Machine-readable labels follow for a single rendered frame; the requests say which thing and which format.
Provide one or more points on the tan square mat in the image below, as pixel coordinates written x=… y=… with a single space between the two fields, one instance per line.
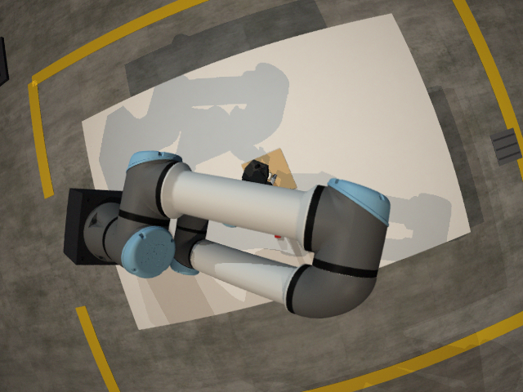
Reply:
x=278 y=166

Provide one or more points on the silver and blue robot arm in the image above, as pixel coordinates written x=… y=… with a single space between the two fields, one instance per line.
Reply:
x=346 y=227

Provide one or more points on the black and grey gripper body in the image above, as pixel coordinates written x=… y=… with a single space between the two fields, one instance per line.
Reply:
x=256 y=172

